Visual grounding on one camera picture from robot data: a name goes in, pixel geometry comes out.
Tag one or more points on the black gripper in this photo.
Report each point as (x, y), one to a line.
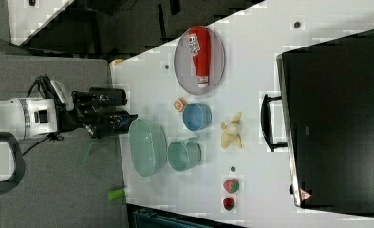
(90, 111)

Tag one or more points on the peeled toy banana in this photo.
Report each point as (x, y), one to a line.
(231, 132)

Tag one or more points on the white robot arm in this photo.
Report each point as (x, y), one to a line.
(33, 118)

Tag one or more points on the green spatula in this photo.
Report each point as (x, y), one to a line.
(102, 160)

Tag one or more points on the green colander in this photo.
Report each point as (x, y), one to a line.
(148, 147)

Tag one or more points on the orange slice toy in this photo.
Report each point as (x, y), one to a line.
(180, 104)

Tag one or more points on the green mug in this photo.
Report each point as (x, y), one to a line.
(184, 155)

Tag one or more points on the grey round plate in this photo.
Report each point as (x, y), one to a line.
(185, 70)

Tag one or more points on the blue cup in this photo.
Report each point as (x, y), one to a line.
(196, 116)

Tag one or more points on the red ketchup bottle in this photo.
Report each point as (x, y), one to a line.
(199, 42)

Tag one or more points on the red green strawberry toy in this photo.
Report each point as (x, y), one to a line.
(231, 185)

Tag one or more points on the small red strawberry toy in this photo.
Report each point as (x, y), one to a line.
(228, 203)

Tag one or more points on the blue metal frame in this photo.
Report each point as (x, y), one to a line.
(151, 219)

